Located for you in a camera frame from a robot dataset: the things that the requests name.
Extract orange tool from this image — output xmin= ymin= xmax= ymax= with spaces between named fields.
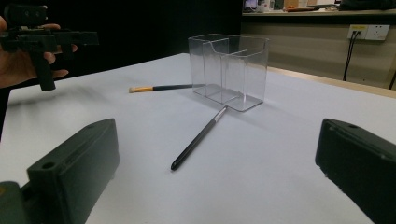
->
xmin=285 ymin=6 xmax=321 ymax=13

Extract dark bag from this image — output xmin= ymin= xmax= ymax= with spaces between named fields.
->
xmin=338 ymin=0 xmax=396 ymax=11

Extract wooden counter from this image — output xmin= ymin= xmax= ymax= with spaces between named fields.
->
xmin=242 ymin=8 xmax=396 ymax=24

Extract clear plastic organizer box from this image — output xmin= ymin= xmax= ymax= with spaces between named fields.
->
xmin=188 ymin=33 xmax=270 ymax=113

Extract black curtain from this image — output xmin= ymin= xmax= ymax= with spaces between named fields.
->
xmin=0 ymin=0 xmax=244 ymax=91

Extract white table sheet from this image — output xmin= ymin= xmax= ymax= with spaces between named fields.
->
xmin=0 ymin=52 xmax=396 ymax=224

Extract black pen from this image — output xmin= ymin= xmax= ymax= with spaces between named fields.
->
xmin=170 ymin=105 xmax=229 ymax=172

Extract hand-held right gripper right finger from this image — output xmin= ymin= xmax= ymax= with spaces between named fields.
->
xmin=315 ymin=118 xmax=396 ymax=224

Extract white wall socket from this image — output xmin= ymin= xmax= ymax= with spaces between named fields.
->
xmin=346 ymin=23 xmax=390 ymax=41

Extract black wall cable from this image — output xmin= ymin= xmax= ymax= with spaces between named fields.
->
xmin=342 ymin=30 xmax=359 ymax=82

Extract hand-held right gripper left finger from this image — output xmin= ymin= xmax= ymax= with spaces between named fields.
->
xmin=26 ymin=118 xmax=120 ymax=224

